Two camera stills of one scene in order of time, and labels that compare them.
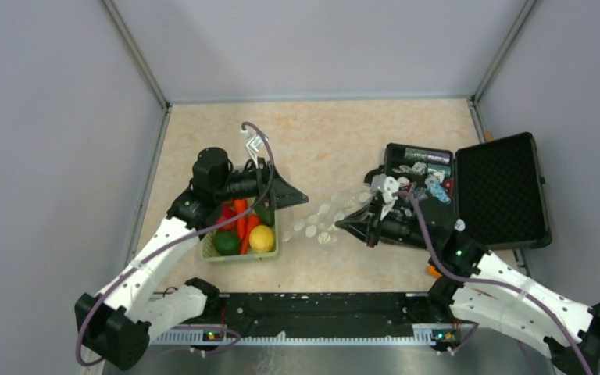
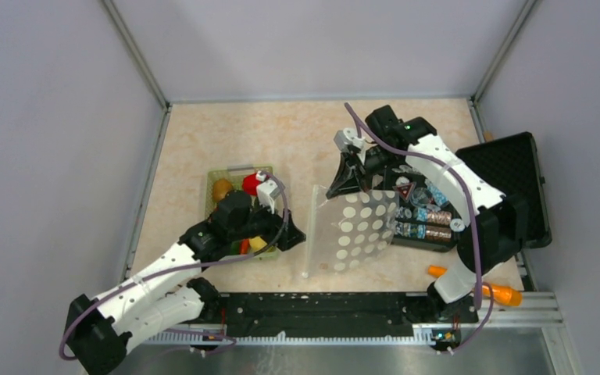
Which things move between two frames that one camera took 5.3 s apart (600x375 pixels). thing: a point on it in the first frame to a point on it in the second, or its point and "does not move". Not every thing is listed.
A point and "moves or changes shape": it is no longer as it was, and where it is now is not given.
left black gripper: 285,194 to 276,224
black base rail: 320,312 does not move
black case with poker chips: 496,187 does not move
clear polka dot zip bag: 319,226 moves or changes shape
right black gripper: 365,223 to 352,176
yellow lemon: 262,239 does not move
